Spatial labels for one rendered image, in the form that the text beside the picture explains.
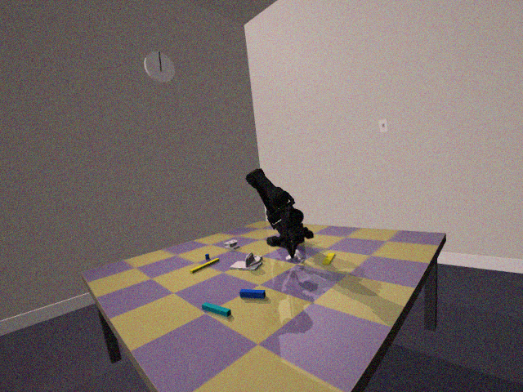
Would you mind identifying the blue rectangular block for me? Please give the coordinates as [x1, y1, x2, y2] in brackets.
[240, 289, 266, 299]

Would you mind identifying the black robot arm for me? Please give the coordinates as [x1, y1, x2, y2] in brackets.
[246, 168, 309, 243]

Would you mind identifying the teal rectangular block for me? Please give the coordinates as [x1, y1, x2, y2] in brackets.
[202, 302, 231, 317]

